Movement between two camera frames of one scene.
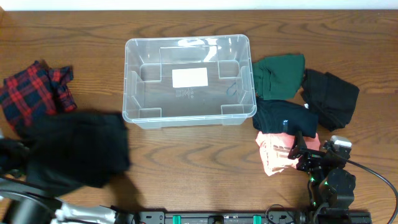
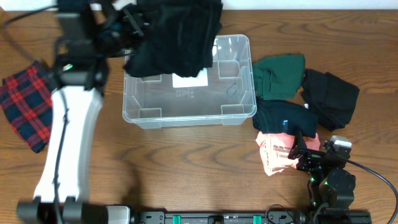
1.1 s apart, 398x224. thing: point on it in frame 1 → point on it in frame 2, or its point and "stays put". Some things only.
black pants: [69, 151] → [178, 37]
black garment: [332, 98] stays put
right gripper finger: [299, 147] stays put
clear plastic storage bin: [188, 81] stays put
